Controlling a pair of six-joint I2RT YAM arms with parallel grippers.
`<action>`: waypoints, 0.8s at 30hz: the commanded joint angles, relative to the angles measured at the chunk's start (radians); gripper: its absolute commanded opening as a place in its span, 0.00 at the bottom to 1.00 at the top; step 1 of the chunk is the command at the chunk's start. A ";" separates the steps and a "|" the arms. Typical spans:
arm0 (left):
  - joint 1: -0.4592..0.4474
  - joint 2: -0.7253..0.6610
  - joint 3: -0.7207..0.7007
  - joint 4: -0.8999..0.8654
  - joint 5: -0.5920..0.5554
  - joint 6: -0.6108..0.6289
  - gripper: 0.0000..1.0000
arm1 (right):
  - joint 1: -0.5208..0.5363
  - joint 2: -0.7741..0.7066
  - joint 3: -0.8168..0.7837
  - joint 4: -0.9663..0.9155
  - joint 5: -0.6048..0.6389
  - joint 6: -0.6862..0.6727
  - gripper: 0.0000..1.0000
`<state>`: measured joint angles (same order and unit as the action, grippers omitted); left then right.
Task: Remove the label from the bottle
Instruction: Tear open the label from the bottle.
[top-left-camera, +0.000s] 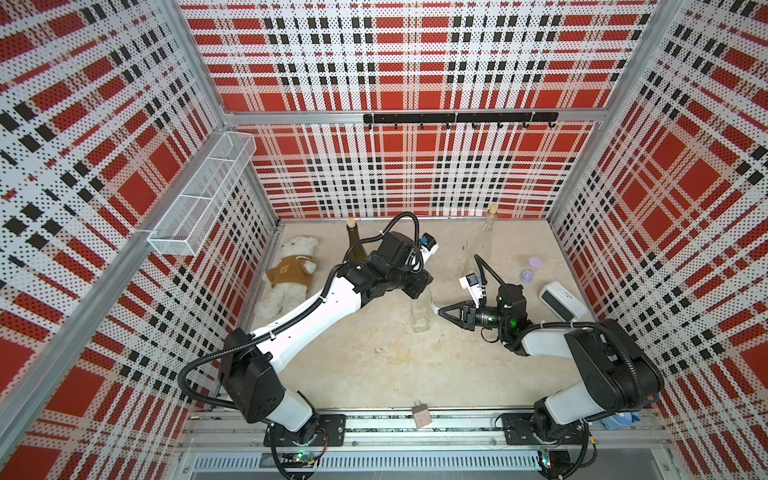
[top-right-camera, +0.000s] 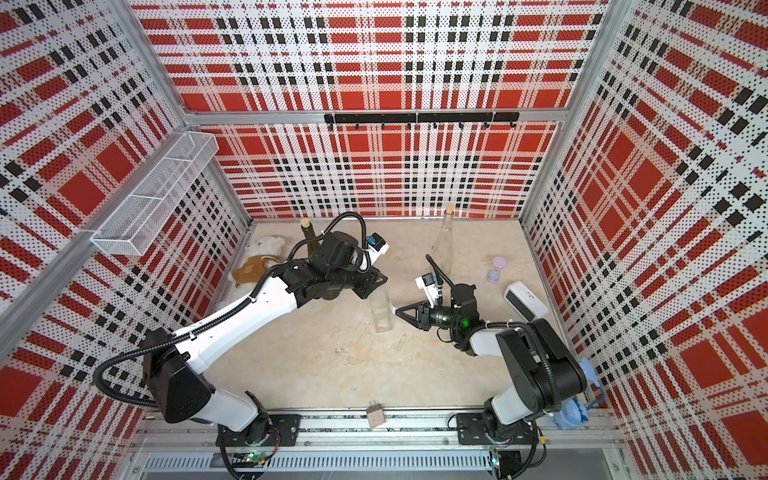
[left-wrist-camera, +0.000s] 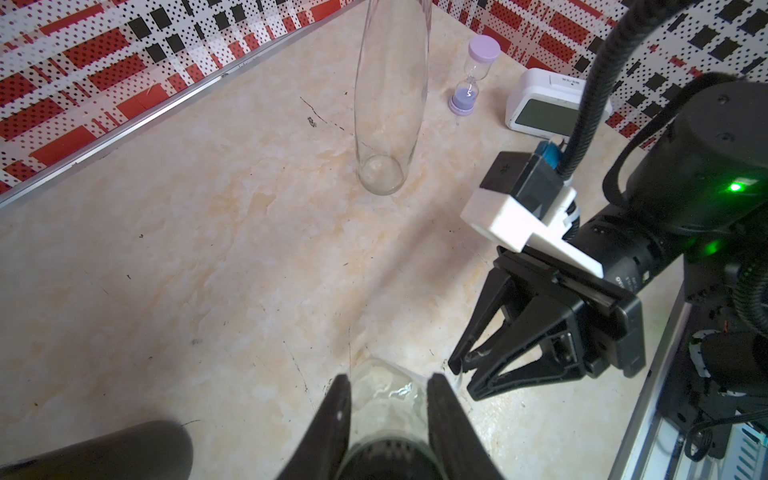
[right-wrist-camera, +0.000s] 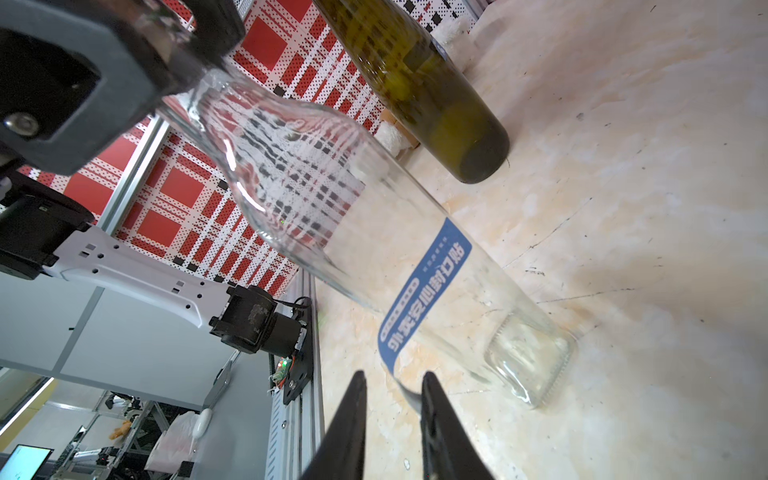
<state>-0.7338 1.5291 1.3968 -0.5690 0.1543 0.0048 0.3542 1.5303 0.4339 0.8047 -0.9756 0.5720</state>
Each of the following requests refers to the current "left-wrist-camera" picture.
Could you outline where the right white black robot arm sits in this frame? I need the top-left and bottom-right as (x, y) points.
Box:
(448, 73), (767, 400)

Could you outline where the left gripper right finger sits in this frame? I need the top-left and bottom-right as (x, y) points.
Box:
(427, 373), (503, 480)

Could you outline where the dark green wine bottle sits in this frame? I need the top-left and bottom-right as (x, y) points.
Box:
(1, 420), (194, 479)

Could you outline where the purple sand timer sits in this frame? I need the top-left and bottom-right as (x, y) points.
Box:
(448, 35), (501, 117)

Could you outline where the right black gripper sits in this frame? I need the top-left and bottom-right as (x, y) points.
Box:
(448, 206), (690, 401)

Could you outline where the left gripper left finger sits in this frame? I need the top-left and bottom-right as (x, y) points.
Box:
(277, 374), (352, 480)

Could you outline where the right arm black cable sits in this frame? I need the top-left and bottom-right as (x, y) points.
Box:
(557, 0), (768, 337)

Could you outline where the small clear black-capped bottle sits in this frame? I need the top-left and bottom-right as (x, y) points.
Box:
(336, 357), (445, 479)

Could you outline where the tall clear corked bottle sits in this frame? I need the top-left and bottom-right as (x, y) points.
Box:
(354, 0), (431, 196)

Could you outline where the white rectangular device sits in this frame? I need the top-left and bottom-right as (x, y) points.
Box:
(505, 68), (586, 140)

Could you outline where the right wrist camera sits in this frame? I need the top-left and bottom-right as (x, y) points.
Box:
(461, 141), (604, 278)

